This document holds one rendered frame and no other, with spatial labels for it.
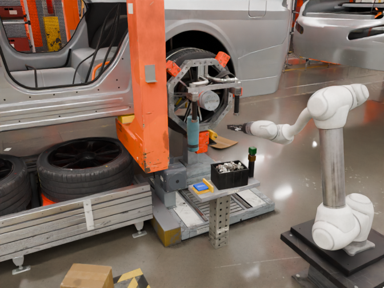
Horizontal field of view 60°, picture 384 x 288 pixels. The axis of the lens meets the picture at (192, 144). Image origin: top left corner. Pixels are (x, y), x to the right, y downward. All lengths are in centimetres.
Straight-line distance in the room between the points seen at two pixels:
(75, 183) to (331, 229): 150
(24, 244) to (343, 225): 174
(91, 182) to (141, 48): 91
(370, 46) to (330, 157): 294
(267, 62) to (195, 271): 178
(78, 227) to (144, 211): 43
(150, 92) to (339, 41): 308
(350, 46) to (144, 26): 309
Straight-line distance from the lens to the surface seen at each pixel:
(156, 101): 195
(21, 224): 219
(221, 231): 225
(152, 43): 189
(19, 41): 582
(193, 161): 284
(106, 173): 224
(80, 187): 227
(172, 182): 239
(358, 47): 447
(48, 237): 226
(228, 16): 271
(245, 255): 229
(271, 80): 305
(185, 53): 248
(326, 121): 157
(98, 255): 234
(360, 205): 185
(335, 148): 161
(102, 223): 228
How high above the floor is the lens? 151
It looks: 23 degrees down
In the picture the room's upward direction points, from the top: straight up
